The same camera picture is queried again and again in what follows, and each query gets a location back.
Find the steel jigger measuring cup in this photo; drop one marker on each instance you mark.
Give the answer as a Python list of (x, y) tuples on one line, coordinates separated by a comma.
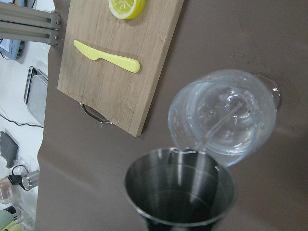
[(179, 191)]

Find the clear wine glass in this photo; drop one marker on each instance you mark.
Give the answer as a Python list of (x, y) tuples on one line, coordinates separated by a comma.
[(227, 114)]

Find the bamboo cutting board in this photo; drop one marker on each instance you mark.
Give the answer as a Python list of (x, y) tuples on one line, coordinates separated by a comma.
[(122, 97)]

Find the yellow plastic knife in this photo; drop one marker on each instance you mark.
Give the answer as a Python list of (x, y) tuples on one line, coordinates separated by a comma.
[(126, 63)]

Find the yellow lemon slice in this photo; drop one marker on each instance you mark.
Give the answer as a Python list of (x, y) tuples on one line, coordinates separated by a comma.
[(126, 9)]

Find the silver metal tray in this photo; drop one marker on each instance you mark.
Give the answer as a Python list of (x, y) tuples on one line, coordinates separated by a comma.
[(36, 93)]

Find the small steel round tin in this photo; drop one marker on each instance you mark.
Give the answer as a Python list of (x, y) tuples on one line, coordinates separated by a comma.
[(30, 180)]

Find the grey folded cloth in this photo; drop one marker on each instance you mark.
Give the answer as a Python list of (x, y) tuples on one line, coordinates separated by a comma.
[(8, 149)]

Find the aluminium frame post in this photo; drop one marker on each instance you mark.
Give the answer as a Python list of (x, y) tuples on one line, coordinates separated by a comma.
[(26, 24)]

